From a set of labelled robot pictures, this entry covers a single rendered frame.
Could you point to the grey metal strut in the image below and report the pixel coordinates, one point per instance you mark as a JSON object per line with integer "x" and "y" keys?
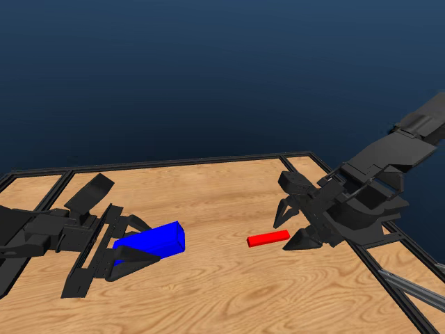
{"x": 410, "y": 287}

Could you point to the blue hollow socket block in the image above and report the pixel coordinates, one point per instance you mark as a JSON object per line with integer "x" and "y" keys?
{"x": 163, "y": 240}

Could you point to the black table frame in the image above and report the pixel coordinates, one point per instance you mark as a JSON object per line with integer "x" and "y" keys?
{"x": 174, "y": 163}

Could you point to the thin red peg bar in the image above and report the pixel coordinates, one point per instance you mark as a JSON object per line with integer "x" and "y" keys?
{"x": 268, "y": 238}

